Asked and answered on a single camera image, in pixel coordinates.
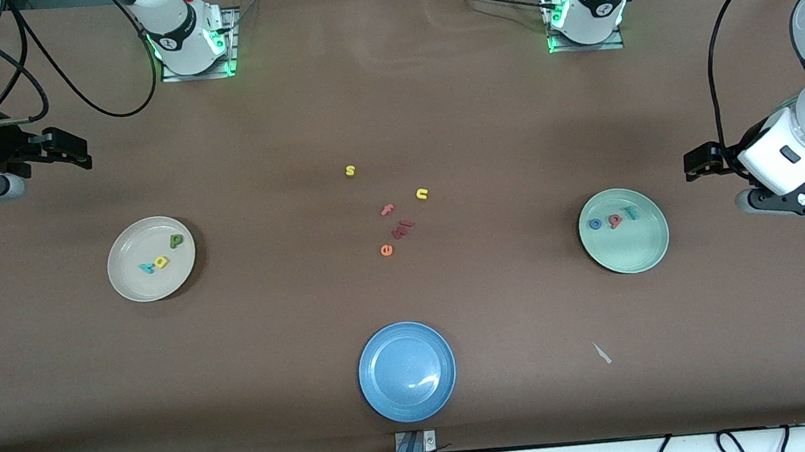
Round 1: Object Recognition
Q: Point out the green plate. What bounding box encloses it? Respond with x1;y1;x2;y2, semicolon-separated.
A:
575;184;673;279

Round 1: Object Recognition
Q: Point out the beige plate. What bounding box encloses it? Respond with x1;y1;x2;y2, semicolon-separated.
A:
102;213;201;306

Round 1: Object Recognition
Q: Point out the blue plate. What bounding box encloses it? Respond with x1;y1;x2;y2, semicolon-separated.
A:
354;317;461;428

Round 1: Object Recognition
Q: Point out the long black right arm cable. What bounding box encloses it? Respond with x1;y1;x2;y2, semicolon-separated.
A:
12;0;162;128

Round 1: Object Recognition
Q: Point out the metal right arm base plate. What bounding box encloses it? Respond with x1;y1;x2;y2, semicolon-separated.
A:
154;7;242;85

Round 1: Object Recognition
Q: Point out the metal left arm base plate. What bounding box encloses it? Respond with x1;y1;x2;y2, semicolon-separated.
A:
542;0;627;57

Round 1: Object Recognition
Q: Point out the looped black cable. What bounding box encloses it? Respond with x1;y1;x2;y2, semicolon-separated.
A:
714;423;794;452

